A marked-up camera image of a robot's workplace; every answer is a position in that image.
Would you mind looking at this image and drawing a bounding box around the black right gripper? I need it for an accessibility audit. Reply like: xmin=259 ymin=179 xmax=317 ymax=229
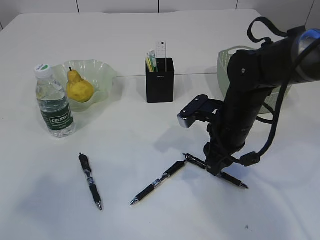
xmin=204 ymin=37 xmax=299 ymax=175

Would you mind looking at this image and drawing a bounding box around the clear plastic ruler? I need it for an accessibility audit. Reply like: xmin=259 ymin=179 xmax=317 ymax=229
xmin=155 ymin=41 xmax=167 ymax=72

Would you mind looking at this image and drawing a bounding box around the mint green pen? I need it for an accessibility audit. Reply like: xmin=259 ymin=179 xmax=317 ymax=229
xmin=148 ymin=50 xmax=158 ymax=72

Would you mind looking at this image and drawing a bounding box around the yellow-green utility knife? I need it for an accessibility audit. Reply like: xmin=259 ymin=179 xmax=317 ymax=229
xmin=145 ymin=53 xmax=154 ymax=73

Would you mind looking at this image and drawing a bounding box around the black pen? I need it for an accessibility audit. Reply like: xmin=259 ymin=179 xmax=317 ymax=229
xmin=130 ymin=160 xmax=187 ymax=206
xmin=78 ymin=152 xmax=103 ymax=211
xmin=182 ymin=152 xmax=249 ymax=189

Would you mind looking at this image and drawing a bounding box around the yellow pear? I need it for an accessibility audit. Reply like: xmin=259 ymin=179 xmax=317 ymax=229
xmin=66 ymin=67 xmax=95 ymax=103

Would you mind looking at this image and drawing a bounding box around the clear plastic water bottle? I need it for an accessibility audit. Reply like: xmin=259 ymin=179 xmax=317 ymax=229
xmin=34 ymin=64 xmax=76 ymax=138

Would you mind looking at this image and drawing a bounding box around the blue grey right robot arm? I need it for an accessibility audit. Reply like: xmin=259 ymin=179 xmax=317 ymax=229
xmin=204 ymin=29 xmax=320 ymax=176

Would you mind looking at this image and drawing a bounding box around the green woven plastic basket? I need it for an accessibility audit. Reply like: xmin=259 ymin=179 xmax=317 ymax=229
xmin=216 ymin=46 xmax=281 ymax=114

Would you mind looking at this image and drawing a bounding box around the black square pen holder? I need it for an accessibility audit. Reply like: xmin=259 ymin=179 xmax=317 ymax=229
xmin=145 ymin=57 xmax=175 ymax=103

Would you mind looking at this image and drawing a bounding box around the black pen under ruler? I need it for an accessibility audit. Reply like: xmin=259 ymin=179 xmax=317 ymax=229
xmin=130 ymin=160 xmax=187 ymax=206

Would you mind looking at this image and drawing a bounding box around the pale green glass plate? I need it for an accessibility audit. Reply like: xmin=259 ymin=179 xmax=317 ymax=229
xmin=52 ymin=59 xmax=117 ymax=112

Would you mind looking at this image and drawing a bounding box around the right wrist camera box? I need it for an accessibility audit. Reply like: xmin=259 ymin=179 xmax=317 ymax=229
xmin=177 ymin=94 xmax=223 ymax=129

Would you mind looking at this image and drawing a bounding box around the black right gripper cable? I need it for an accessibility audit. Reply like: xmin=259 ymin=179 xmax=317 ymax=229
xmin=212 ymin=16 xmax=320 ymax=173

